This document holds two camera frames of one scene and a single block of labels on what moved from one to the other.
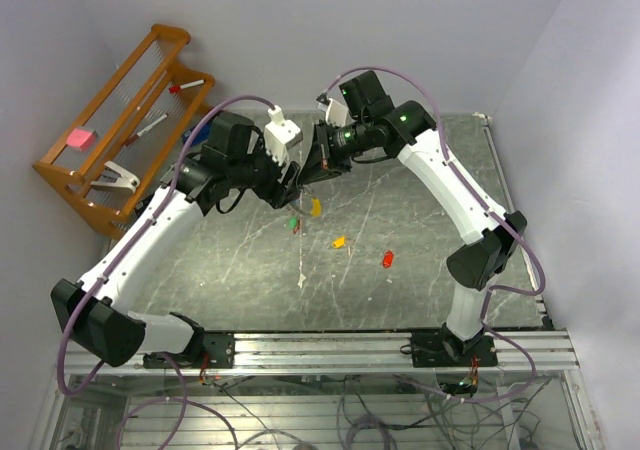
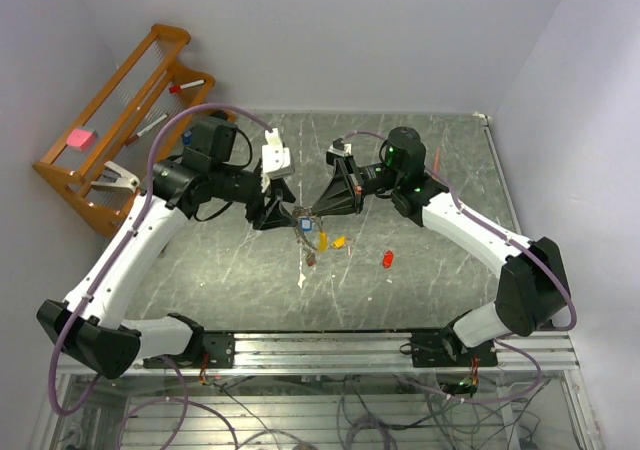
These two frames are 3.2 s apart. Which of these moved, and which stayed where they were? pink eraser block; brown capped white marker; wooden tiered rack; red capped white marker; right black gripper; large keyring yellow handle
Moved: large keyring yellow handle; right black gripper
Stayed: brown capped white marker; pink eraser block; wooden tiered rack; red capped white marker
